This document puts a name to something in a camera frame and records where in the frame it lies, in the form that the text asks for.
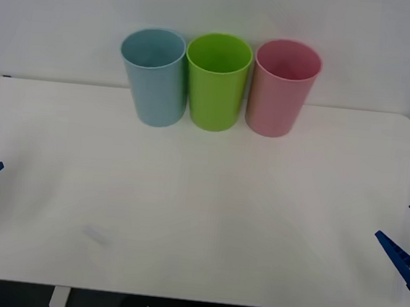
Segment white table leg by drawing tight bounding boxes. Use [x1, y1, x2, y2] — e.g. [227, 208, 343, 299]
[48, 285, 71, 307]

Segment pink plastic bin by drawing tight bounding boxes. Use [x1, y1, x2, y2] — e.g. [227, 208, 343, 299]
[242, 35, 325, 142]

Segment pale blue plastic bin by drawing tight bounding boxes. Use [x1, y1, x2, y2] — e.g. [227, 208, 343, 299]
[112, 25, 194, 130]

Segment green plastic bin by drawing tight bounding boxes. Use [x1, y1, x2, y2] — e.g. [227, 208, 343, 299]
[179, 29, 256, 136]

